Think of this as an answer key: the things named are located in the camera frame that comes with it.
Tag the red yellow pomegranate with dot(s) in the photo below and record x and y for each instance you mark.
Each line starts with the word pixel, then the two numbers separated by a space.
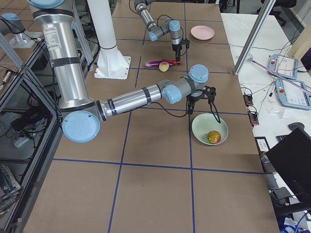
pixel 214 137

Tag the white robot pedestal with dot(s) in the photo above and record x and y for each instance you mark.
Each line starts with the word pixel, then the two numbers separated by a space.
pixel 111 63

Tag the red chili pepper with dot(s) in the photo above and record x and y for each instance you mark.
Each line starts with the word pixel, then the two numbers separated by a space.
pixel 178 62

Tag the white side table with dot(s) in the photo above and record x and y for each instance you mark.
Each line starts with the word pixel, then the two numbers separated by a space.
pixel 273 117

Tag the green plate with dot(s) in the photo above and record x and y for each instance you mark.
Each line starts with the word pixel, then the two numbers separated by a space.
pixel 204 123

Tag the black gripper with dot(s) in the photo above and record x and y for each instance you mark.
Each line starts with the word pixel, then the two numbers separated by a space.
pixel 193 98
pixel 176 46

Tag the red circuit board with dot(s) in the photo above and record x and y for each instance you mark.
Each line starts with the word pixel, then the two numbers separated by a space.
pixel 248 100
pixel 253 117

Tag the purple eggplant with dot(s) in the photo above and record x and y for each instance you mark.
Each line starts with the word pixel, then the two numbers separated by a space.
pixel 158 63

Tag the teach pendant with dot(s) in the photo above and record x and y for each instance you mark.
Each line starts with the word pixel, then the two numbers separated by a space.
pixel 291 96
pixel 284 66

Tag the white power strip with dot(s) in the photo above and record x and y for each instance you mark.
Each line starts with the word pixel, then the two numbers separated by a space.
pixel 20 141

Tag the cut pink peach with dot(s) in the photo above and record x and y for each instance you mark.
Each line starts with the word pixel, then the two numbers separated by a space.
pixel 164 66

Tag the stack of books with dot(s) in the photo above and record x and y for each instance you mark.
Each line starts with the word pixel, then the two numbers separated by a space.
pixel 9 189

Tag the black laptop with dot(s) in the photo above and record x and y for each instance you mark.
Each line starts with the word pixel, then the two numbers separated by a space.
pixel 291 158

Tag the near teach pendant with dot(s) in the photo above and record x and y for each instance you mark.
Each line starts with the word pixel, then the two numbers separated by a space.
pixel 291 96

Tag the pink plate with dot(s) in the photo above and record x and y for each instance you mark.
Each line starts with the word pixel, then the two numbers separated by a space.
pixel 202 32

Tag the aluminium frame post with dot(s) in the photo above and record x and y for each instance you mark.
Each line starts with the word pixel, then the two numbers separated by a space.
pixel 260 20

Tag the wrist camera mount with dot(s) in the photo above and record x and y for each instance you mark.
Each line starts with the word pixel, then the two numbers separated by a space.
pixel 210 93
pixel 185 42

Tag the far teach pendant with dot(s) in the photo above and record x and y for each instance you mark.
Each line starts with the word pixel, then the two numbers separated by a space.
pixel 284 66

